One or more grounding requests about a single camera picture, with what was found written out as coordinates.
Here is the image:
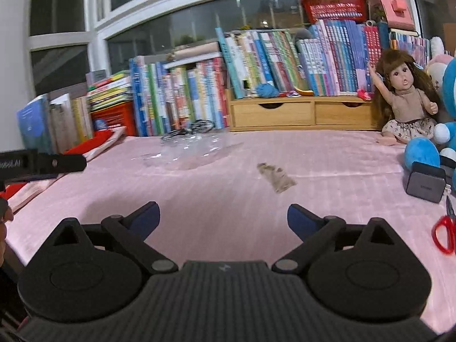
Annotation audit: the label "patterned small wrapper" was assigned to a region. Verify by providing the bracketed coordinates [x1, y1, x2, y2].
[256, 163, 297, 194]

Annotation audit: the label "clear plastic packaging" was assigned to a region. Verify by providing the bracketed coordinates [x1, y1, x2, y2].
[133, 129, 243, 171]

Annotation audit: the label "leaning beige books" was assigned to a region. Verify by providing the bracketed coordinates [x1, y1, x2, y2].
[50, 93, 93, 153]

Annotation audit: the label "stack of flat books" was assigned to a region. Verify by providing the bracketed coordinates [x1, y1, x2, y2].
[87, 70, 133, 113]

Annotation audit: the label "middle row of books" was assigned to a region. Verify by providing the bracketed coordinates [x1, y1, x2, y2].
[129, 40, 229, 137]

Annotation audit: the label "books on wooden organizer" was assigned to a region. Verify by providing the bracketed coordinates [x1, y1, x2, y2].
[216, 20, 390, 101]

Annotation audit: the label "red basket on books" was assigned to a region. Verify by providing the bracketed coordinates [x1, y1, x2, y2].
[301, 0, 368, 24]

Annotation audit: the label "person's left hand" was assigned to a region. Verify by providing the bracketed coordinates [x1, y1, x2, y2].
[0, 198, 14, 266]

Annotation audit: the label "red folder with pink cloth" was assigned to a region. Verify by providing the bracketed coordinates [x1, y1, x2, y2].
[1, 127, 126, 216]

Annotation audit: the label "large blue book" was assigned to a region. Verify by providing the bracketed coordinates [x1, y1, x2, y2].
[16, 94, 55, 154]

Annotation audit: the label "pink striped table cloth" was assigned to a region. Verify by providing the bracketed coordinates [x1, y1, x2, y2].
[8, 131, 455, 332]

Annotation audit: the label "red plastic crate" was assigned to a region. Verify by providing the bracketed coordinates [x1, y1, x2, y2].
[91, 101, 138, 136]

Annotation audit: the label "grey power adapter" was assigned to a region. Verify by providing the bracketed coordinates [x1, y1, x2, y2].
[406, 161, 447, 203]

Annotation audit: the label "red scissors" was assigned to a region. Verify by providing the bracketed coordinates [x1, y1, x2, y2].
[431, 196, 455, 255]

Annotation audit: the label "wooden drawer organizer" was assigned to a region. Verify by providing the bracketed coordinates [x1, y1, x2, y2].
[226, 89, 379, 132]

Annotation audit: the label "blue Doraemon plush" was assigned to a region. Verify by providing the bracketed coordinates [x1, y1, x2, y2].
[404, 58, 455, 191]

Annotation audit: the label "blue yarn ball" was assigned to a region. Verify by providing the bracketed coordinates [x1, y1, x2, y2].
[255, 84, 280, 99]

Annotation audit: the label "brown-haired doll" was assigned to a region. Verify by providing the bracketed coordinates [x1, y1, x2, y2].
[369, 49, 440, 146]

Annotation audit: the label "pink rabbit plush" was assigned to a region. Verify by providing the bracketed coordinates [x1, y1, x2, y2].
[425, 36, 454, 97]

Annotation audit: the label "pink toy house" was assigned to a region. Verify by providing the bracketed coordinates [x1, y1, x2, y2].
[367, 0, 416, 31]

